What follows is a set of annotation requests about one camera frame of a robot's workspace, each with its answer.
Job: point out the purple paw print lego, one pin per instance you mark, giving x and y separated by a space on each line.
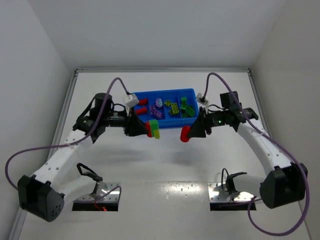
159 102

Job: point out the metal base plate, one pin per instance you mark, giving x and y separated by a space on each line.
221 201
105 198

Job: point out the lime yellow lego brick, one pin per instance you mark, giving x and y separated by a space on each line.
174 109

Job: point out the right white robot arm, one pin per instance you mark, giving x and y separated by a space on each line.
284 182

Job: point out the purple lego plate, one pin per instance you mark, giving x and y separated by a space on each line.
159 115
152 109

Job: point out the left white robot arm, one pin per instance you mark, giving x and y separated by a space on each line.
63 179

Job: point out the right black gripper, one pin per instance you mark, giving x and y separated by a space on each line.
205 123

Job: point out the striped red green lego stack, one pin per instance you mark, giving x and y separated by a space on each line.
152 127

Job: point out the green square lego brick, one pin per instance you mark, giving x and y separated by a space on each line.
183 106

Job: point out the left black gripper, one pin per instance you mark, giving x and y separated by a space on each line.
128 123

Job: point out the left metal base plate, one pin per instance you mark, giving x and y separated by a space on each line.
105 198

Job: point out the red lego piece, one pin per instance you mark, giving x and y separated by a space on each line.
143 102

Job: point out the blue divided plastic bin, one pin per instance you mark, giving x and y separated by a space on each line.
173 95

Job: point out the red lego brick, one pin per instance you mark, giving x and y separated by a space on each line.
141 111

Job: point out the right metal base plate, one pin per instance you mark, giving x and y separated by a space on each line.
221 201

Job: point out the red rounded lego half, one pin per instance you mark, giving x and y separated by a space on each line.
184 133

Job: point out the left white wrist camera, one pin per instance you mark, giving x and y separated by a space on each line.
130 100

